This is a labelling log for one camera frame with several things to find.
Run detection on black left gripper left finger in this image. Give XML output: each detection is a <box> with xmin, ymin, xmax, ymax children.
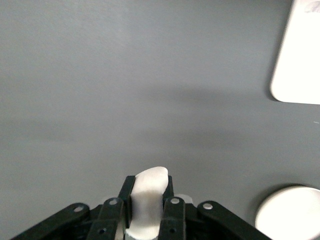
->
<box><xmin>9</xmin><ymin>175</ymin><xmax>137</xmax><ymax>240</ymax></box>

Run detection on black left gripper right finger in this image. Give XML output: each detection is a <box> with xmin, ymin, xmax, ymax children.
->
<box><xmin>157</xmin><ymin>175</ymin><xmax>273</xmax><ymax>240</ymax></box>

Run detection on round cream plate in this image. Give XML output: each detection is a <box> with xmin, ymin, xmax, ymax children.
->
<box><xmin>254</xmin><ymin>184</ymin><xmax>320</xmax><ymax>240</ymax></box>

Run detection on cream tray with bear print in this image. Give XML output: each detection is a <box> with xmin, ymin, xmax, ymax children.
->
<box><xmin>269</xmin><ymin>0</ymin><xmax>320</xmax><ymax>106</ymax></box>

